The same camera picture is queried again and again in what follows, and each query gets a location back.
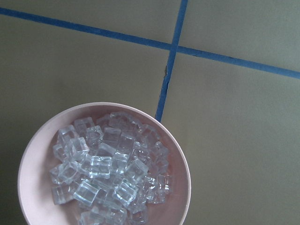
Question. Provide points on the clear ice cube pile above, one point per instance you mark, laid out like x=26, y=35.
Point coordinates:
x=113, y=167

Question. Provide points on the pink bowl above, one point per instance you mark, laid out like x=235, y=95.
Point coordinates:
x=34, y=182

